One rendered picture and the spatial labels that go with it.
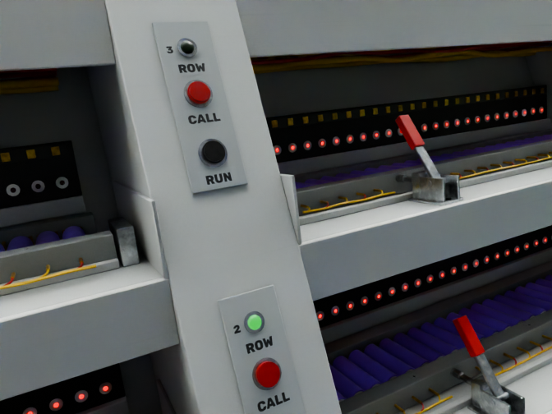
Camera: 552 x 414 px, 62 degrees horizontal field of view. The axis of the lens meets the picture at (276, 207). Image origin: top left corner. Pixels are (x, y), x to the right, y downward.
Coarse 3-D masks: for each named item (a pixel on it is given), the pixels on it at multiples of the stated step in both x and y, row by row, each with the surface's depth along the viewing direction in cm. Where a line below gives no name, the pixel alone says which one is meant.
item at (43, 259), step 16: (64, 240) 32; (80, 240) 32; (96, 240) 32; (112, 240) 32; (0, 256) 30; (16, 256) 30; (32, 256) 30; (48, 256) 31; (64, 256) 31; (80, 256) 32; (96, 256) 32; (112, 256) 33; (0, 272) 30; (16, 272) 30; (32, 272) 30; (48, 272) 31; (64, 272) 30; (0, 288) 28
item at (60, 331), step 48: (144, 240) 33; (48, 288) 30; (96, 288) 28; (144, 288) 28; (0, 336) 25; (48, 336) 26; (96, 336) 27; (144, 336) 29; (0, 384) 25; (48, 384) 26
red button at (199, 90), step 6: (192, 84) 31; (198, 84) 31; (204, 84) 32; (192, 90) 31; (198, 90) 31; (204, 90) 31; (192, 96) 31; (198, 96) 31; (204, 96) 31; (198, 102) 31; (204, 102) 31
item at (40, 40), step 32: (0, 0) 28; (32, 0) 29; (64, 0) 30; (96, 0) 30; (0, 32) 28; (32, 32) 29; (64, 32) 30; (96, 32) 31; (0, 64) 28; (32, 64) 29; (64, 64) 30; (96, 64) 31
